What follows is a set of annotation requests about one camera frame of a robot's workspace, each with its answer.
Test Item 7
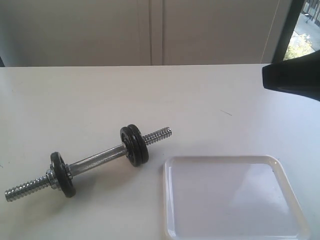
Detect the black weight plate end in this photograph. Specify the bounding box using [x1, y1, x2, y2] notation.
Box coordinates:
[120, 126, 134, 164]
[50, 152, 76, 198]

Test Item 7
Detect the black weight plate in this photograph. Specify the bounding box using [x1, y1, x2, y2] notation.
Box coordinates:
[127, 124, 149, 167]

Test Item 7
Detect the black weight plate left end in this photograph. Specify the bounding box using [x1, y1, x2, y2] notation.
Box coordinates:
[50, 152, 76, 198]

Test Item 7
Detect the chrome threaded dumbbell bar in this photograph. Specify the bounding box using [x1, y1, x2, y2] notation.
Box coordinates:
[4, 127, 172, 202]

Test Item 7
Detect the chrome collar nut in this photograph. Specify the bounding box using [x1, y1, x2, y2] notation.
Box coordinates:
[46, 169, 59, 190]

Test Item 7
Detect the white plastic tray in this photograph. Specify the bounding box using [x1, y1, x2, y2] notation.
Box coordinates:
[163, 155, 311, 240]

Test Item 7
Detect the black weight plate right end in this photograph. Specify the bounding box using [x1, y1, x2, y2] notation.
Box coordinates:
[120, 126, 134, 164]

